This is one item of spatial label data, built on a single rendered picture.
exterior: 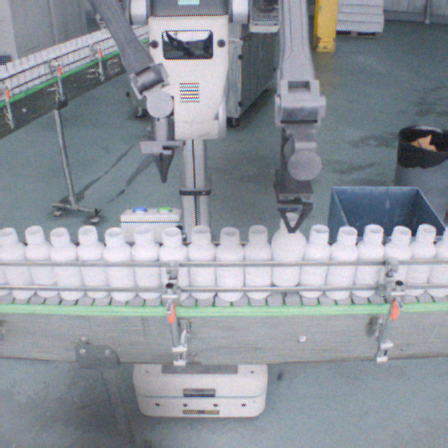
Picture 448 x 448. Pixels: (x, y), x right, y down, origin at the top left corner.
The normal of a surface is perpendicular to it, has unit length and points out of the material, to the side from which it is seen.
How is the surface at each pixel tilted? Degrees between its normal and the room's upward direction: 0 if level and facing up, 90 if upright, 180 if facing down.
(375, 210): 90
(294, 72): 61
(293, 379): 0
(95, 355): 90
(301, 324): 90
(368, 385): 0
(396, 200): 90
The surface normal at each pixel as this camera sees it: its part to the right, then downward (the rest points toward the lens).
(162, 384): 0.00, -0.44
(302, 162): 0.02, 0.55
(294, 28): 0.00, 0.06
